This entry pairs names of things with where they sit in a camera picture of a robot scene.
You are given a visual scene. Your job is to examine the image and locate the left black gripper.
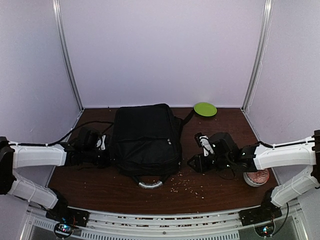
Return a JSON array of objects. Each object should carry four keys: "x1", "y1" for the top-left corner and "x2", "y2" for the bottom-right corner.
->
[{"x1": 83, "y1": 145, "x2": 122, "y2": 169}]

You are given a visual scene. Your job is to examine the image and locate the red patterned white bowl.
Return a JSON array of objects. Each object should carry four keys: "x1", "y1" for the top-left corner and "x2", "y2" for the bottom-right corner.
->
[{"x1": 243, "y1": 169, "x2": 270, "y2": 187}]

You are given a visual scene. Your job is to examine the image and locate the front aluminium rail base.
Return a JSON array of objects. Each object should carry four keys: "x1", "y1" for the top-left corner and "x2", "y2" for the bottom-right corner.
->
[{"x1": 21, "y1": 197, "x2": 311, "y2": 240}]

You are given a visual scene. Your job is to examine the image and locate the aluminium frame post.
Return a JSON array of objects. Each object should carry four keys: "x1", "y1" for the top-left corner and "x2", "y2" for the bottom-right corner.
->
[
  {"x1": 241, "y1": 0, "x2": 274, "y2": 114},
  {"x1": 52, "y1": 0, "x2": 84, "y2": 112}
]

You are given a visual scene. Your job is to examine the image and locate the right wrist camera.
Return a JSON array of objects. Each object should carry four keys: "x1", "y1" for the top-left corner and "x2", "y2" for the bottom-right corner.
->
[{"x1": 194, "y1": 132, "x2": 240, "y2": 157}]

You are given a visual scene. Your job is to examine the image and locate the green plate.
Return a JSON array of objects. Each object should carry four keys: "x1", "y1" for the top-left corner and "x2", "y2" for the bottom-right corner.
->
[{"x1": 193, "y1": 102, "x2": 218, "y2": 117}]

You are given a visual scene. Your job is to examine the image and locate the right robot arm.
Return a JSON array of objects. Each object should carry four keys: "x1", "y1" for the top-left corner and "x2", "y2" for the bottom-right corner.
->
[{"x1": 187, "y1": 130, "x2": 320, "y2": 226}]

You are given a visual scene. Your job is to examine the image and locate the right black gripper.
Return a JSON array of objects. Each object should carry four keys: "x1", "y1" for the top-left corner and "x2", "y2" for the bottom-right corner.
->
[{"x1": 187, "y1": 153, "x2": 232, "y2": 174}]

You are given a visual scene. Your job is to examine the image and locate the left aluminium frame post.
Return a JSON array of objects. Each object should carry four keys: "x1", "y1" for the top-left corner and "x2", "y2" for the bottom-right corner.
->
[{"x1": 52, "y1": 0, "x2": 84, "y2": 112}]

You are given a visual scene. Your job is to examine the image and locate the black student bag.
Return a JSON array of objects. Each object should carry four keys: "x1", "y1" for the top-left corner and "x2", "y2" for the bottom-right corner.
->
[{"x1": 110, "y1": 103, "x2": 195, "y2": 190}]

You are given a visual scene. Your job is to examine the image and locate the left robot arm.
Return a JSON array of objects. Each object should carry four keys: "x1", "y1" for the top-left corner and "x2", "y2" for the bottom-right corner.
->
[{"x1": 0, "y1": 123, "x2": 111, "y2": 222}]

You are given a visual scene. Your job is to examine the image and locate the right aluminium frame post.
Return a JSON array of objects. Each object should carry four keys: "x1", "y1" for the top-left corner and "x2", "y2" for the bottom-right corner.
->
[{"x1": 241, "y1": 0, "x2": 274, "y2": 114}]

